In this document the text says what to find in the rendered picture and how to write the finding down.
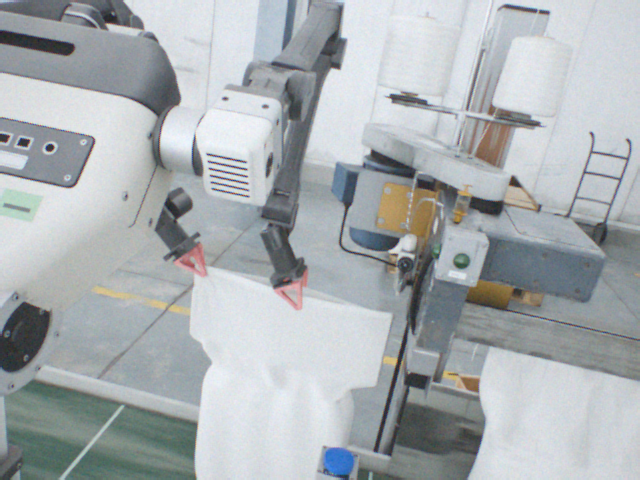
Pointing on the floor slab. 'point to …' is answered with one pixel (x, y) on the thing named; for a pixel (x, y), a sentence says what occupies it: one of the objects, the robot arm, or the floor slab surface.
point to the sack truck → (597, 199)
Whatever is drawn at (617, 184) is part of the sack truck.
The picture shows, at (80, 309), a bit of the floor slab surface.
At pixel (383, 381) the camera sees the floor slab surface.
